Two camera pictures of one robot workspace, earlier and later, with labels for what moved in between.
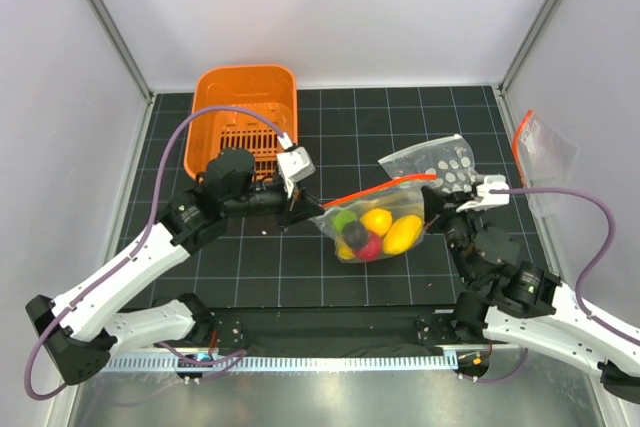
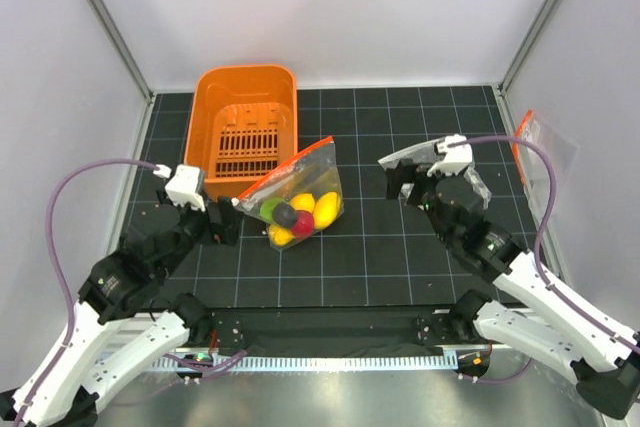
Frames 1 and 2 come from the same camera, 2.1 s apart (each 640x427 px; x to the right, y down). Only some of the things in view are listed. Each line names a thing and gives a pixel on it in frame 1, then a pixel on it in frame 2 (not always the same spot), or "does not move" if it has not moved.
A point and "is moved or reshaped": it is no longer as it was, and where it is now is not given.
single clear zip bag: [379, 223] → [299, 200]
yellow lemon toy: [377, 221] is moved or reshaped
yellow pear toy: [344, 252] → [279, 235]
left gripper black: [306, 206] → [227, 230]
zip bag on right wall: [546, 160] does not move
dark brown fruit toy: [355, 234] is moved or reshaped
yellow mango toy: [401, 235] → [326, 209]
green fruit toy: [341, 218] is moved or reshaped
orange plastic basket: [270, 89] does not move
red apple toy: [371, 251] → [303, 224]
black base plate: [418, 329] does not move
